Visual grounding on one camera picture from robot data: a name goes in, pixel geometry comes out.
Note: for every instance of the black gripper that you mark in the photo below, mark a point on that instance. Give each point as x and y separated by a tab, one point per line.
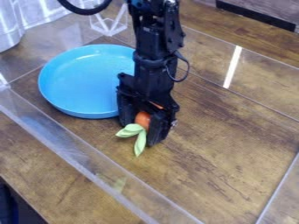
145	91

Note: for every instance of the orange toy carrot green leaves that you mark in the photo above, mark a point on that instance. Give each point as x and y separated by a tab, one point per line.
137	129

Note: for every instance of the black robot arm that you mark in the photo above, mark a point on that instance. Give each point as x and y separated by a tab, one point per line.
157	30

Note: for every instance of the blue round plastic tray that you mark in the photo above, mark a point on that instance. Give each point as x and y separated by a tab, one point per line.
77	81

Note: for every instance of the dark baseboard strip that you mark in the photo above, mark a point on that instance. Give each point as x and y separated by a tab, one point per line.
255	15

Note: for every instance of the white grey patterned curtain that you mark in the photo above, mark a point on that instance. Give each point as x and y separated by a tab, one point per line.
21	15

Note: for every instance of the clear acrylic triangular bracket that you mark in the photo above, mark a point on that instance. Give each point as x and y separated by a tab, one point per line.
109	22

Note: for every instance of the clear acrylic enclosure panel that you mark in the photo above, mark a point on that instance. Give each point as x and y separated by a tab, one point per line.
118	183

